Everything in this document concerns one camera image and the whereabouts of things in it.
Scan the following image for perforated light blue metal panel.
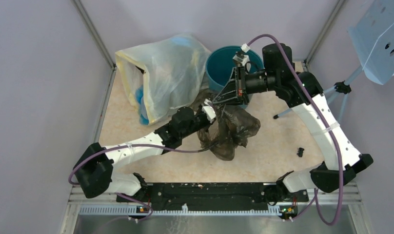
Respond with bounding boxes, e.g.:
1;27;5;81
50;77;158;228
348;0;394;85

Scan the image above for aluminium frame rails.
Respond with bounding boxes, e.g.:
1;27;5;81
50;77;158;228
300;61;362;207

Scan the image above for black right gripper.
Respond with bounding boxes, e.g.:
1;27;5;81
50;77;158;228
212;64;278;106

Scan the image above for small black plastic part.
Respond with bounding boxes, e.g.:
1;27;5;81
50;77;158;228
297;147;304;157

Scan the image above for light blue tripod stand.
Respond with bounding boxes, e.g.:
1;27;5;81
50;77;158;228
323;65;363;122

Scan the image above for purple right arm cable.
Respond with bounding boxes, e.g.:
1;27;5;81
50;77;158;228
247;34;345;226

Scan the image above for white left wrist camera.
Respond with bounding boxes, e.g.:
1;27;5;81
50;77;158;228
201;99;216;123

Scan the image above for white translucent trash bag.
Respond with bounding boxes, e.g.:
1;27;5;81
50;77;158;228
115;34;211;125

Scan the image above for teal plastic trash bin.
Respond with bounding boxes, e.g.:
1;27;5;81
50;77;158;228
206;45;264;93

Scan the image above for white slotted cable duct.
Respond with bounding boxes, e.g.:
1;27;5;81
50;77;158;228
79;205;294;216

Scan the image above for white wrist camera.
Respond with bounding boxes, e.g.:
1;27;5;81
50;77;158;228
233;43;250;67
201;99;216;123

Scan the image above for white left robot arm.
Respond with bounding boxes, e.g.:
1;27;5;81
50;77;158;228
68;105;216;202

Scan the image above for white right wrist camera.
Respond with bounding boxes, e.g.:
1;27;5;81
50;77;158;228
233;43;250;67

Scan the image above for black plastic trash bag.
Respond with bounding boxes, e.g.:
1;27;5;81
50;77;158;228
197;104;261;161

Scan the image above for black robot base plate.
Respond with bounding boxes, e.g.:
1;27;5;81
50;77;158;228
116;181;309;214

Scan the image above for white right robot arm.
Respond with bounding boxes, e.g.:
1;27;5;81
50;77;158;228
214;43;374;201

